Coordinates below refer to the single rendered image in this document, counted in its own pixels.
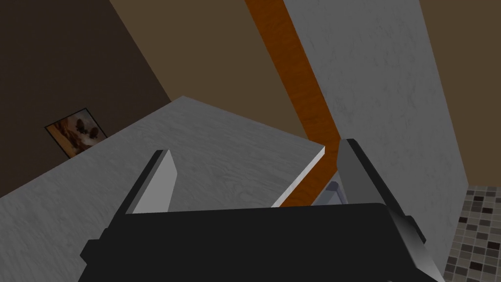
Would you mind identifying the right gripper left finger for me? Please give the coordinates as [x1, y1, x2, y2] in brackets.
[116, 148, 178, 215]

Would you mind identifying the framed brown wall picture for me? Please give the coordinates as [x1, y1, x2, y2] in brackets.
[44, 107, 108, 159]

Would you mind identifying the grey door handle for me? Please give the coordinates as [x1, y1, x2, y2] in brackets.
[312, 181, 348, 206]

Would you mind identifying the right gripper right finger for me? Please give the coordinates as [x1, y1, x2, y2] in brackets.
[336, 138, 405, 217]

